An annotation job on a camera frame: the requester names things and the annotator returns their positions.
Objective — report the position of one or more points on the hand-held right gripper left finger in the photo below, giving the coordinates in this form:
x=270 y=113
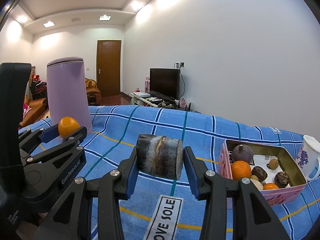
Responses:
x=131 y=182

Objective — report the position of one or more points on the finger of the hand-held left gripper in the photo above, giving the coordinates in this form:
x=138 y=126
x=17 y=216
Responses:
x=77 y=137
x=50 y=133

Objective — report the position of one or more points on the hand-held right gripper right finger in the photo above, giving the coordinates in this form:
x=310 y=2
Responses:
x=193 y=180

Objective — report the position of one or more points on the dark sugarcane piece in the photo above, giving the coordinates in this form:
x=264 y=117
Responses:
x=158 y=157

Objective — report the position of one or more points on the large orange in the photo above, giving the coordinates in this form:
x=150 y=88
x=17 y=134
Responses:
x=240 y=170

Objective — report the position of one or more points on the purple passion fruit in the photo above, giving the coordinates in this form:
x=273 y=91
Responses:
x=242 y=153

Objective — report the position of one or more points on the yellow-brown longan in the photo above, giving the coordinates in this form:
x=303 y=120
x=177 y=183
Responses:
x=254 y=177
x=274 y=164

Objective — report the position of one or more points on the pale cut fruit piece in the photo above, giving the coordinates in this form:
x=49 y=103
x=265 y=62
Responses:
x=257 y=185

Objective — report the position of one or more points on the brown water chestnut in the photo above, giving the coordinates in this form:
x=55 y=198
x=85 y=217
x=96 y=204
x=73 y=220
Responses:
x=259 y=173
x=281 y=179

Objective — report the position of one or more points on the small orange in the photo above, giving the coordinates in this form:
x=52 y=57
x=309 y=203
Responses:
x=271 y=187

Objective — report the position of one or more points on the pink tin box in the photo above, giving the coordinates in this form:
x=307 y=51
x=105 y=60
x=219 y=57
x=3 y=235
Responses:
x=282 y=195

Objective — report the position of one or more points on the brown leather sofa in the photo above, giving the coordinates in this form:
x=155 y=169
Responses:
x=35 y=110
x=93 y=87

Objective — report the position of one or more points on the pink floral cushion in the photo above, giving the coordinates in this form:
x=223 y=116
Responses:
x=26 y=108

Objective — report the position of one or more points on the dark wooden chair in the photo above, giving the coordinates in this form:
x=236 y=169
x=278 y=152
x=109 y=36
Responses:
x=38 y=90

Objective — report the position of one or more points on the purple cylindrical tumbler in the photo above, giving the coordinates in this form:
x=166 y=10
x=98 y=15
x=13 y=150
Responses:
x=67 y=90

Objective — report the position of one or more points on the blue plaid blanket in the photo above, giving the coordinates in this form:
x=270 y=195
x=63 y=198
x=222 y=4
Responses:
x=150 y=120

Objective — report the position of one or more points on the printed paper sheet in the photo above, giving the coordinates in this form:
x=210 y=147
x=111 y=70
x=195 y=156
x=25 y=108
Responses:
x=258 y=162

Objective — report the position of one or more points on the white television stand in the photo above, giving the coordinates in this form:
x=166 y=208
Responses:
x=136 y=102

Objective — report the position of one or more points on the black router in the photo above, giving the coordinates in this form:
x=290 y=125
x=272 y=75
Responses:
x=188 y=107

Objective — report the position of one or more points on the brown wooden door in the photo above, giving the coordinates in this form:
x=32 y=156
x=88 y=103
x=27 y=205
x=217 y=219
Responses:
x=108 y=67

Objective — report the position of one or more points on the white set-top box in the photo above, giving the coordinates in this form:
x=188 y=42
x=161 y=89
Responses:
x=142 y=94

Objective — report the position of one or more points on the pink gift bag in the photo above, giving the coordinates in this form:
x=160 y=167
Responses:
x=147 y=85

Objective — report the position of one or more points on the black television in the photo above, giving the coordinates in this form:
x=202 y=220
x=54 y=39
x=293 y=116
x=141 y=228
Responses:
x=163 y=82

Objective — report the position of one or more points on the square ceiling light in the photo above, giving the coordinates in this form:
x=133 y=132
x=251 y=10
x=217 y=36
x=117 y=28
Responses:
x=104 y=17
x=49 y=24

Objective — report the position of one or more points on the white mug with purple print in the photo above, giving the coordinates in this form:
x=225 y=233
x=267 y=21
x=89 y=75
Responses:
x=306 y=155

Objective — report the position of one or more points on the ceiling air vent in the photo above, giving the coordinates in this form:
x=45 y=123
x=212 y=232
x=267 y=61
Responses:
x=76 y=19

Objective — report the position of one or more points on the wall power socket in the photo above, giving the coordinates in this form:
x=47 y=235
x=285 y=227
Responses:
x=179 y=65

